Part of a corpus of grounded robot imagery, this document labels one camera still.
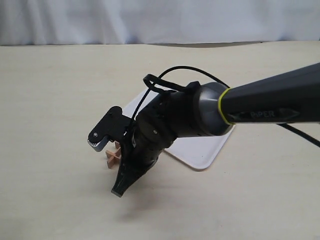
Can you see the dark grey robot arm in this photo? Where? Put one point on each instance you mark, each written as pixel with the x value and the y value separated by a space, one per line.
pixel 291 97

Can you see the white backdrop curtain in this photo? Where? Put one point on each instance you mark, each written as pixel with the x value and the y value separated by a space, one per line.
pixel 68 22

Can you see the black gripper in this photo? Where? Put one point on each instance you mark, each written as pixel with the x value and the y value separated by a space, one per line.
pixel 165 118

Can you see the wooden lattice puzzle pieces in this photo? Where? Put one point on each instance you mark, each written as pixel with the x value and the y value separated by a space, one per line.
pixel 117 145
pixel 113 158

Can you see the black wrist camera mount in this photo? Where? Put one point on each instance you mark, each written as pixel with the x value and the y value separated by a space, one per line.
pixel 110 128

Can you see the white rectangular plastic tray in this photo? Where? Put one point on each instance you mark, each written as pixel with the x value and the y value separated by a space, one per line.
pixel 200 152

